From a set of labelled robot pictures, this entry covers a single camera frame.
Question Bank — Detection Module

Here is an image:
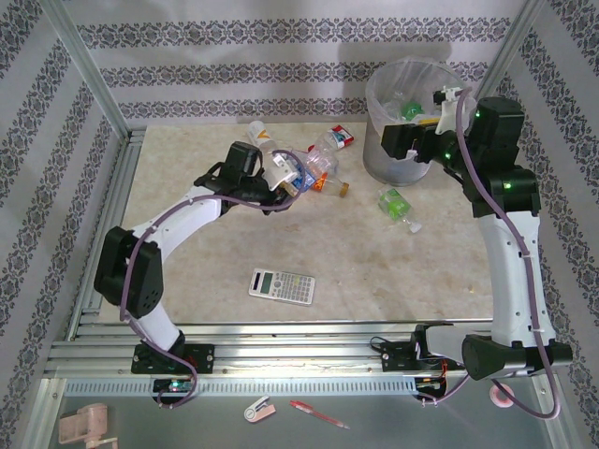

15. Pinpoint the light green label bottle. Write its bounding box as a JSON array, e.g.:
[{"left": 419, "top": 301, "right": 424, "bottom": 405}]
[{"left": 376, "top": 185, "right": 424, "bottom": 235}]

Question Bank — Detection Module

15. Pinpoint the pink plastic holder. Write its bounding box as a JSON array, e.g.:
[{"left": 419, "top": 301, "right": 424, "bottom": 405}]
[{"left": 58, "top": 402, "right": 119, "bottom": 448}]

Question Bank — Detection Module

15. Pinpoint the pink tape roll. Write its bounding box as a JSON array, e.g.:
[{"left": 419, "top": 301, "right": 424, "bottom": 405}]
[{"left": 489, "top": 381, "right": 517, "bottom": 409}]

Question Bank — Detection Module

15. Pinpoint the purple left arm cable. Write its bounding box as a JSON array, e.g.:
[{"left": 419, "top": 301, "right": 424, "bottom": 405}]
[{"left": 119, "top": 148, "right": 309, "bottom": 409}]

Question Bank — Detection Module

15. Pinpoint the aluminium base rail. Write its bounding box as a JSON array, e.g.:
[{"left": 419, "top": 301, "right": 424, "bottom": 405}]
[{"left": 46, "top": 320, "right": 549, "bottom": 375}]

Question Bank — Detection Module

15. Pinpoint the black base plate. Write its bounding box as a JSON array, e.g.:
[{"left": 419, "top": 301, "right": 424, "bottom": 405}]
[
  {"left": 380, "top": 340, "right": 465, "bottom": 374},
  {"left": 132, "top": 342, "right": 216, "bottom": 375}
]

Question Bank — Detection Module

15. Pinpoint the grey metal mesh bin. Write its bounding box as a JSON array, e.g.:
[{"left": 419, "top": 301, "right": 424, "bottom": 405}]
[{"left": 362, "top": 58, "right": 474, "bottom": 187}]

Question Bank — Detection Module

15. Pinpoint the red white label bottle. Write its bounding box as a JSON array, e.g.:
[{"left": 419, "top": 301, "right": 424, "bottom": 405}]
[{"left": 306, "top": 123, "right": 356, "bottom": 163}]

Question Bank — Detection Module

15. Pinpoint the grey slotted cable duct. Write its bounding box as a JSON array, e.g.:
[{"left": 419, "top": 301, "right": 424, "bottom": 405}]
[{"left": 63, "top": 377, "right": 418, "bottom": 398}]

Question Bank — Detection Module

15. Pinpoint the silver scientific calculator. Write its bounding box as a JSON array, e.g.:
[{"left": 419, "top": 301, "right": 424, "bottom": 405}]
[{"left": 247, "top": 266, "right": 316, "bottom": 308}]

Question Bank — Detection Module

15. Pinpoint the translucent plastic bin bag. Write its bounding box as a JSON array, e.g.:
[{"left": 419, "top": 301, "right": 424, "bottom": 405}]
[{"left": 365, "top": 55, "right": 474, "bottom": 141}]

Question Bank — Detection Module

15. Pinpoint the red pen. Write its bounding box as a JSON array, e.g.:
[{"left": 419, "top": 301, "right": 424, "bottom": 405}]
[{"left": 288, "top": 398, "right": 352, "bottom": 431}]

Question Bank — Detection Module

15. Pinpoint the clear water bottle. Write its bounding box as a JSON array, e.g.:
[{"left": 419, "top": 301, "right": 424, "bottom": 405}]
[{"left": 303, "top": 148, "right": 340, "bottom": 178}]

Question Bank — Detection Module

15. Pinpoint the aluminium side rail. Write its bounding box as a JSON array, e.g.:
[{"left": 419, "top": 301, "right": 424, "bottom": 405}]
[{"left": 65, "top": 130, "right": 146, "bottom": 340}]

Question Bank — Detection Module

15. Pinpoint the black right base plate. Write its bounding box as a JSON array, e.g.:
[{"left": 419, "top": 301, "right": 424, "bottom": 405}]
[{"left": 380, "top": 340, "right": 465, "bottom": 374}]

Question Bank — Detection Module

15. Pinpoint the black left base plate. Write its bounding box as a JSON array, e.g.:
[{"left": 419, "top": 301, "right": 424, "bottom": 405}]
[{"left": 132, "top": 342, "right": 216, "bottom": 375}]

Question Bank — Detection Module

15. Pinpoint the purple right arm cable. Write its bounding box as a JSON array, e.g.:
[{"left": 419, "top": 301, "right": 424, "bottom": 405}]
[{"left": 418, "top": 86, "right": 562, "bottom": 421}]

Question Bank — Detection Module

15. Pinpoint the white bottle orange V print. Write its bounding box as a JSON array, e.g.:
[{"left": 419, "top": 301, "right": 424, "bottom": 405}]
[{"left": 246, "top": 119, "right": 276, "bottom": 153}]

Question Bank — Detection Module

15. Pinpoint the pink white clip tool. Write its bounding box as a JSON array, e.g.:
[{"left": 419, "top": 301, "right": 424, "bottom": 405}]
[{"left": 243, "top": 395, "right": 277, "bottom": 424}]

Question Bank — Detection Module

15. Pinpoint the aluminium frame post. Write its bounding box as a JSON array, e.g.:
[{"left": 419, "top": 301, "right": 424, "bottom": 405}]
[
  {"left": 467, "top": 0, "right": 548, "bottom": 102},
  {"left": 39, "top": 0, "right": 135, "bottom": 144}
]

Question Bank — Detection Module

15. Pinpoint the orange label bottle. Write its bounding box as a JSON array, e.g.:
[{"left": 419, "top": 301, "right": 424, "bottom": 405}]
[{"left": 311, "top": 171, "right": 351, "bottom": 198}]

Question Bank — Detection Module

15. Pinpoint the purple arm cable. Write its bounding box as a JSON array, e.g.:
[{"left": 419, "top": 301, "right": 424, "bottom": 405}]
[
  {"left": 418, "top": 86, "right": 562, "bottom": 421},
  {"left": 119, "top": 148, "right": 309, "bottom": 409}
]

